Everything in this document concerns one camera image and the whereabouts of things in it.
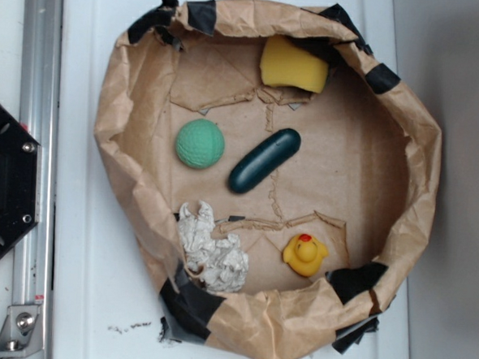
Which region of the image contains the dark green plastic pickle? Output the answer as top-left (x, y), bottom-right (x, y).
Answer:
top-left (228, 128), bottom-right (301, 194)

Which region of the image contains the green foam ball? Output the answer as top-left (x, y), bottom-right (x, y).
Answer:
top-left (175, 119), bottom-right (225, 169)

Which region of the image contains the crumpled white paper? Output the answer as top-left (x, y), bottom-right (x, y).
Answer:
top-left (177, 201), bottom-right (249, 293)

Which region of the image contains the yellow rubber duck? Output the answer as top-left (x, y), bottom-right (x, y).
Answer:
top-left (282, 233), bottom-right (329, 277)

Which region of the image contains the yellow sponge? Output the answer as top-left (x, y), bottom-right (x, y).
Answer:
top-left (259, 35), bottom-right (329, 93)

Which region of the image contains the brown paper bag bin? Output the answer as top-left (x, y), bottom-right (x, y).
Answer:
top-left (94, 0), bottom-right (442, 359)

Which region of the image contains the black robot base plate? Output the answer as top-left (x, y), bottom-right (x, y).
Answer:
top-left (0, 104), bottom-right (41, 260)

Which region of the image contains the aluminium extrusion rail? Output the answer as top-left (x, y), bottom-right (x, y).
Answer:
top-left (8, 0), bottom-right (63, 359)

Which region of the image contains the metal corner bracket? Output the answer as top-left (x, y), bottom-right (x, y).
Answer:
top-left (0, 305), bottom-right (45, 359)

